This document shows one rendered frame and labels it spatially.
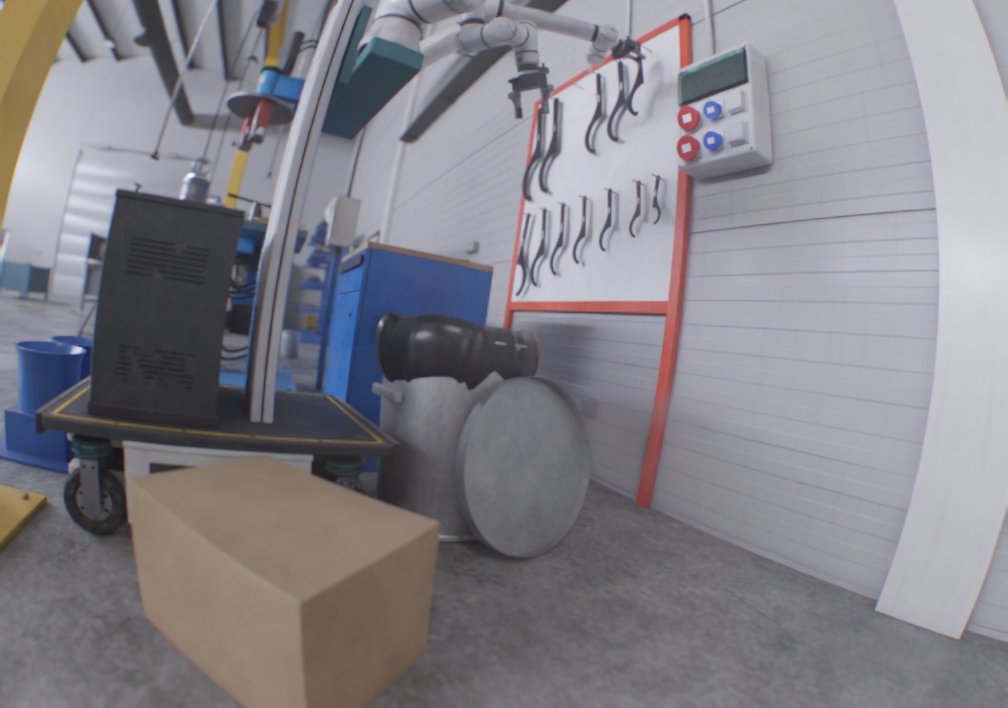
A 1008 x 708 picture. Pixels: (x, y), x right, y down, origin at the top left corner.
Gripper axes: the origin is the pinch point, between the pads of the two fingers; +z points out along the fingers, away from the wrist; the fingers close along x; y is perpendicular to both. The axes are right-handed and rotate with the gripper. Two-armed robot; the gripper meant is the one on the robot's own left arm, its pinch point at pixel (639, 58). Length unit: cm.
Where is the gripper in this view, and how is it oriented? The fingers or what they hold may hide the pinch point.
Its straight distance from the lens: 254.9
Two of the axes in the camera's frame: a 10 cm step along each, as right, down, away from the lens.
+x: -4.9, 0.8, 8.7
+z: 8.7, 1.3, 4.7
